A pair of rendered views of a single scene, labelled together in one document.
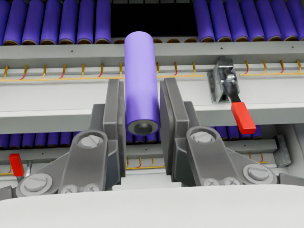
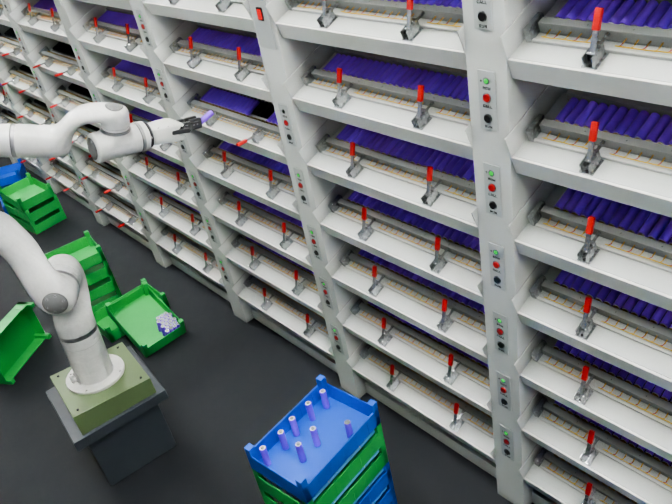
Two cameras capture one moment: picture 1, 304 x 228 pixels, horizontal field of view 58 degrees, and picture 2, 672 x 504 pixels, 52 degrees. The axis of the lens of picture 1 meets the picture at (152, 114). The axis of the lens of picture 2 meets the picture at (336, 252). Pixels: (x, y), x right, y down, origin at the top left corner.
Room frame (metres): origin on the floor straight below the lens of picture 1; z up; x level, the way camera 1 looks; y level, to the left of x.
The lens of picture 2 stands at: (-0.62, -1.87, 1.81)
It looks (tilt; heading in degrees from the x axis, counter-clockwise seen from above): 34 degrees down; 60
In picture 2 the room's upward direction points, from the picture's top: 12 degrees counter-clockwise
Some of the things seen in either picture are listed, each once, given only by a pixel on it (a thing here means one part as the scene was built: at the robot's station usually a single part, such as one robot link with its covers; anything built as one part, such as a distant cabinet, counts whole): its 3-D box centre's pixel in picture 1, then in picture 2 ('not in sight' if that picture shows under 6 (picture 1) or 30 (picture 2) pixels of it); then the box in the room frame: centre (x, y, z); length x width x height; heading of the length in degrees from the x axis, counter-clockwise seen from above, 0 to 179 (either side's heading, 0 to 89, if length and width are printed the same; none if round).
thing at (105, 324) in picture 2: not in sight; (128, 309); (-0.16, 0.83, 0.04); 0.30 x 0.20 x 0.08; 5
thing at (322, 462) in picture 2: not in sight; (314, 434); (-0.12, -0.72, 0.44); 0.30 x 0.20 x 0.08; 13
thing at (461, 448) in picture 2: not in sight; (311, 331); (0.33, 0.07, 0.03); 2.19 x 0.16 x 0.05; 95
